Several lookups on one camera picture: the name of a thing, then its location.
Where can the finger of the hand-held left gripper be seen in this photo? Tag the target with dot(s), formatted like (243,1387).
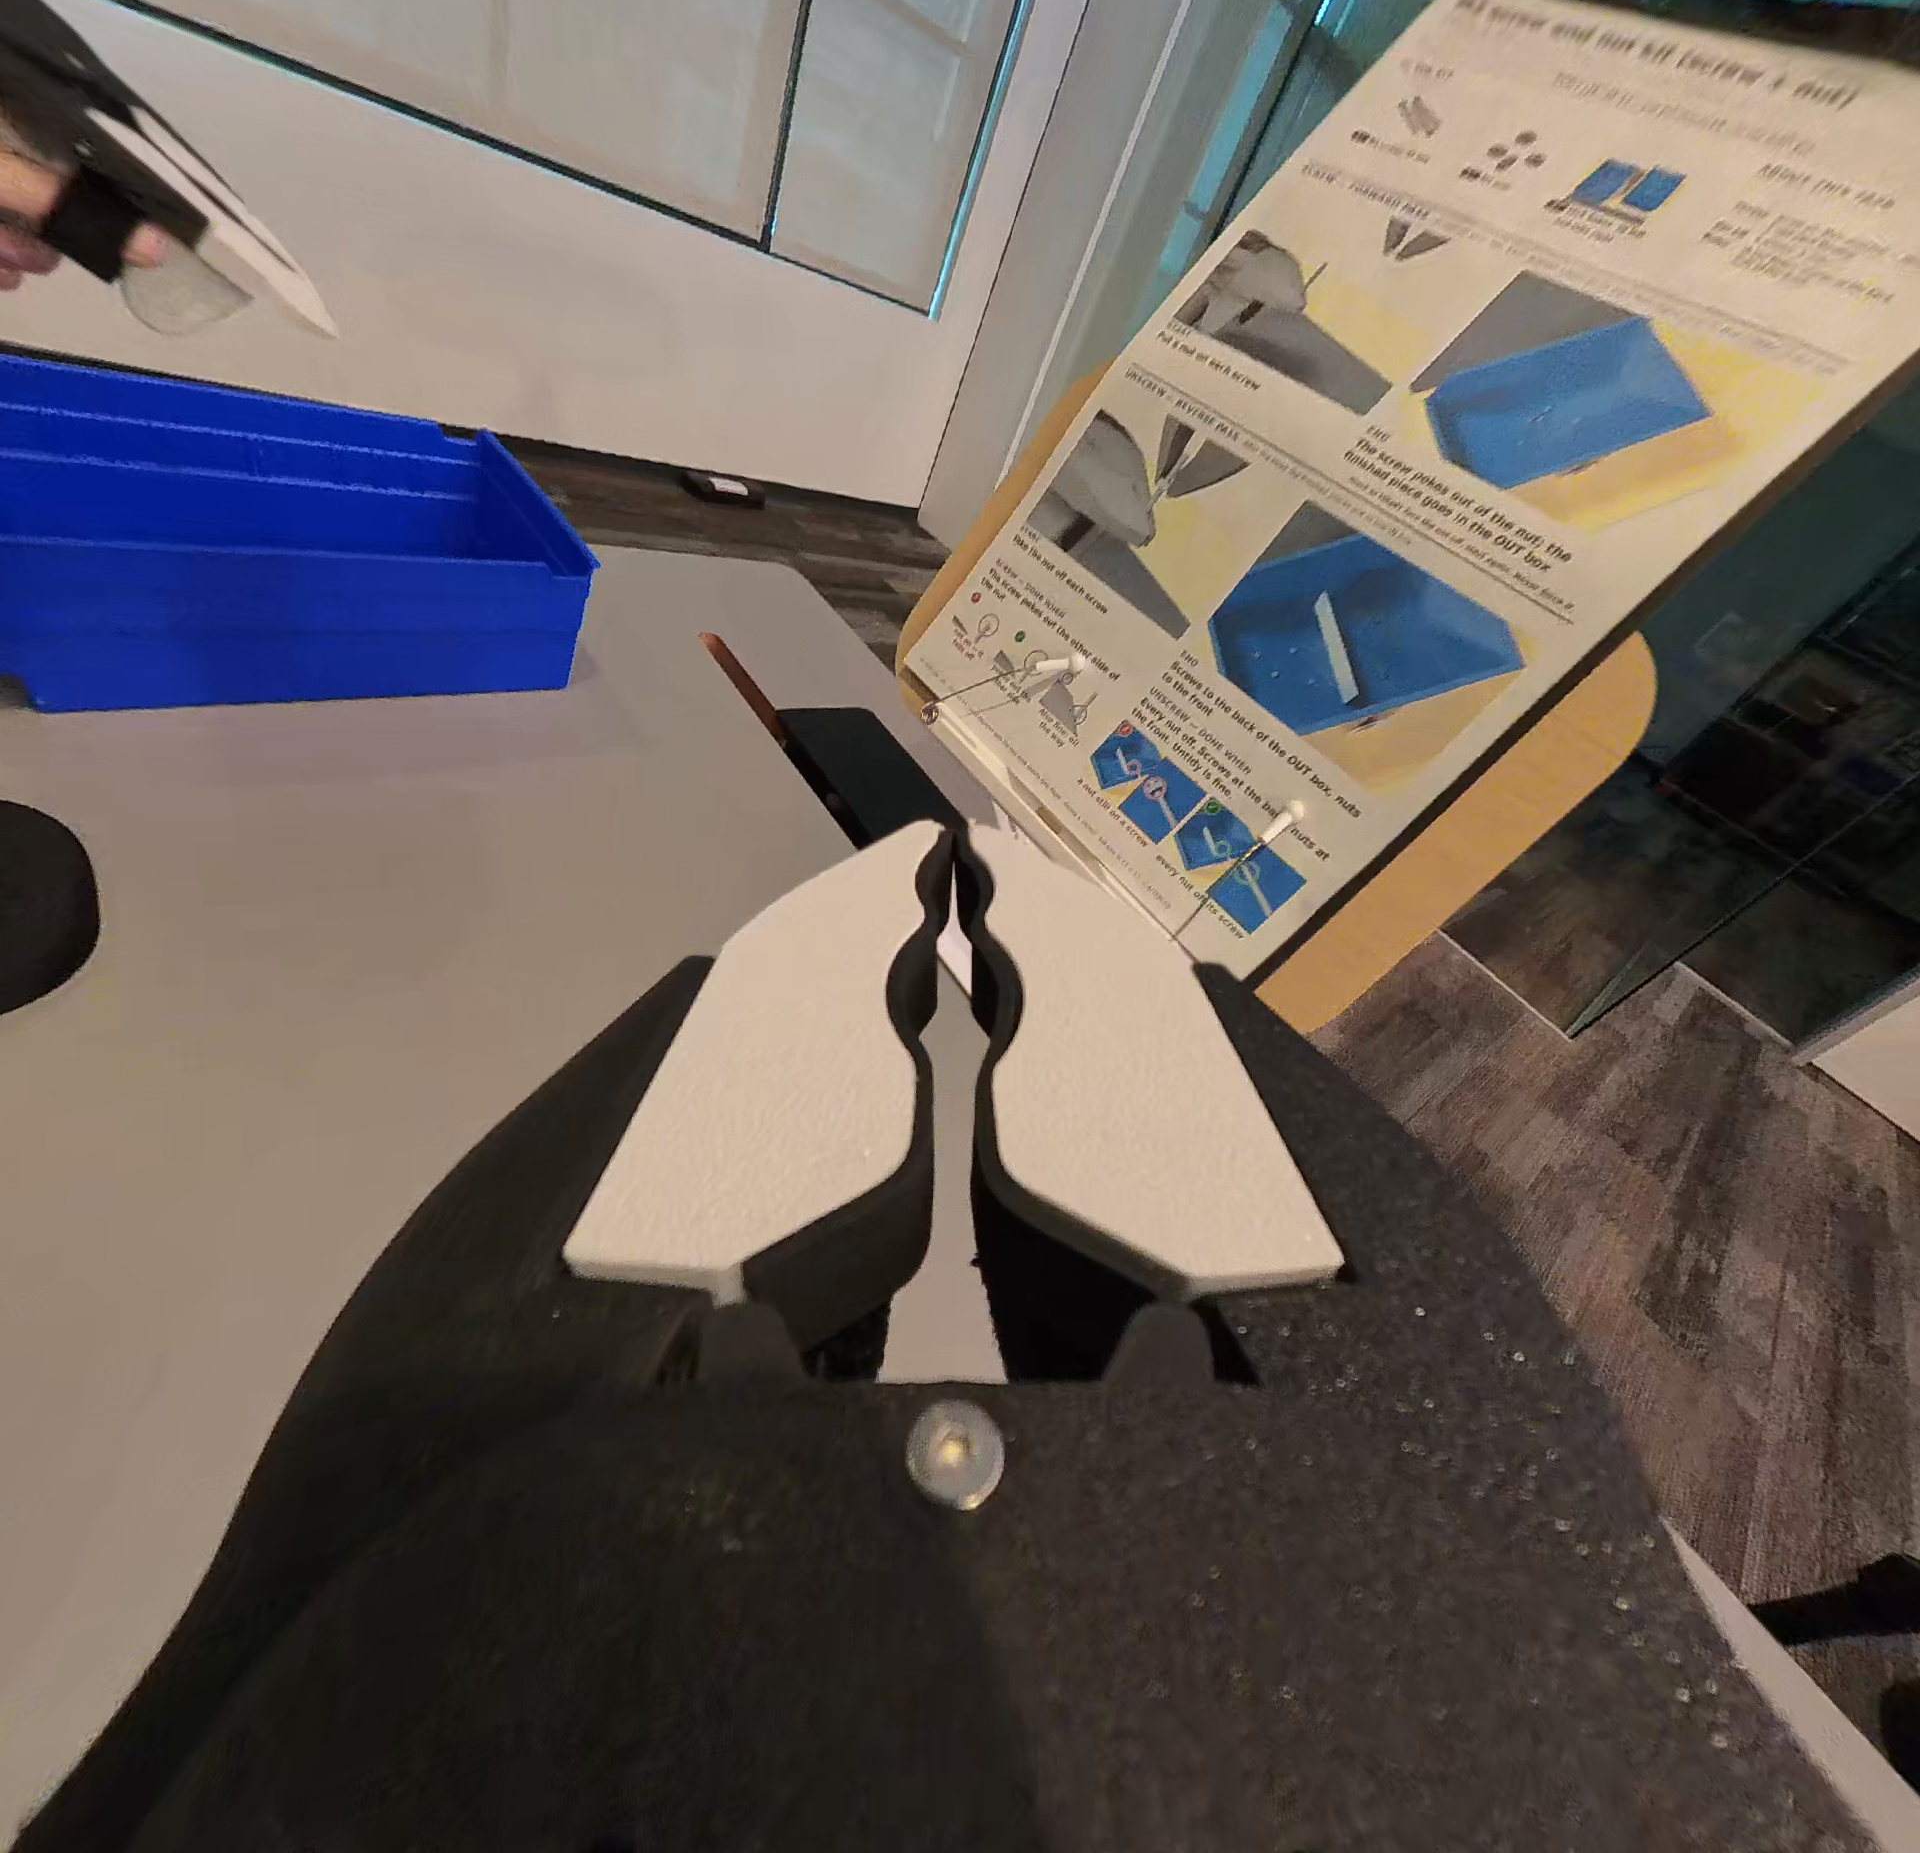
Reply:
(194,190)
(269,289)

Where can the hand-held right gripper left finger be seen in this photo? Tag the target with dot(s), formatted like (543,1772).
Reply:
(764,1088)

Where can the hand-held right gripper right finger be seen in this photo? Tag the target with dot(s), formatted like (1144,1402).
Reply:
(1154,1105)

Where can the blue plastic bin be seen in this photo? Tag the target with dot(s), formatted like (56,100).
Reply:
(269,595)

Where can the person's left hand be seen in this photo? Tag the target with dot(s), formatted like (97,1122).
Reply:
(23,225)

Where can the white card clip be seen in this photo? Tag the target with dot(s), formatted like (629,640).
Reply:
(1051,667)
(1267,832)

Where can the black flat pad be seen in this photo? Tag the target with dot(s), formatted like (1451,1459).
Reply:
(864,774)

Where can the glass window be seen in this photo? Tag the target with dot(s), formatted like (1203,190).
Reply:
(601,53)

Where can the wooden card backing board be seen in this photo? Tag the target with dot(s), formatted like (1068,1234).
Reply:
(1500,820)

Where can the small black floor device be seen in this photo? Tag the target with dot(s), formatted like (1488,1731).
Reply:
(725,490)

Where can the black round object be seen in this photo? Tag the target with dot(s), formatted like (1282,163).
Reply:
(37,907)

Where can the printed instruction card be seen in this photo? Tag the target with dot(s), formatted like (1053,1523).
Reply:
(1500,308)

